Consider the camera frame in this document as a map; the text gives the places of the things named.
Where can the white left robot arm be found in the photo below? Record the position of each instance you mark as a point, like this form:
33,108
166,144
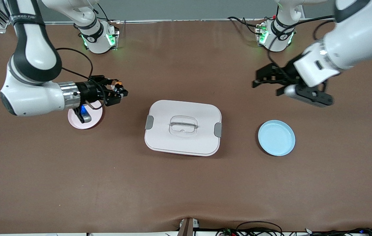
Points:
353,42

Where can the light blue round plate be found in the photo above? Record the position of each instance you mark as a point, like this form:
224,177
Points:
276,139

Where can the metal bracket at table edge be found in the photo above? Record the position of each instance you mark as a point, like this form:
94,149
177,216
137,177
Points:
187,227

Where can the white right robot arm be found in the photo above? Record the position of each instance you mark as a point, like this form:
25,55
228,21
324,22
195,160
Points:
28,95

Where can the white lidded storage box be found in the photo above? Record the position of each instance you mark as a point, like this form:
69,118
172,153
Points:
173,141

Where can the pink round plate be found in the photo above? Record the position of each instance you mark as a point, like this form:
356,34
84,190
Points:
74,123

